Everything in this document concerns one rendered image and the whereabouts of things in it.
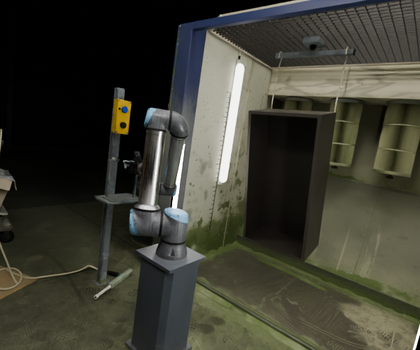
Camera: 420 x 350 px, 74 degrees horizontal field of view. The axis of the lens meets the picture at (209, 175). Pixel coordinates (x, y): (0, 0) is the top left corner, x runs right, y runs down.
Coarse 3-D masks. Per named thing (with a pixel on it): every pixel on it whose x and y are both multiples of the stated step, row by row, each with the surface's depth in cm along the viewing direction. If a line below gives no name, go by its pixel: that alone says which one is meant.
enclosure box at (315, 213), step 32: (256, 128) 247; (288, 128) 249; (320, 128) 199; (256, 160) 258; (288, 160) 256; (320, 160) 213; (256, 192) 270; (288, 192) 263; (320, 192) 229; (256, 224) 284; (288, 224) 271; (320, 224) 248
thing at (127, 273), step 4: (128, 268) 260; (108, 272) 252; (112, 272) 251; (116, 272) 252; (124, 272) 252; (128, 272) 254; (132, 272) 257; (116, 276) 250; (120, 276) 244; (124, 276) 248; (112, 280) 238; (116, 280) 238; (120, 280) 242; (108, 284) 232; (112, 284) 232; (116, 284) 236; (108, 288) 228; (100, 292) 220; (96, 296) 215
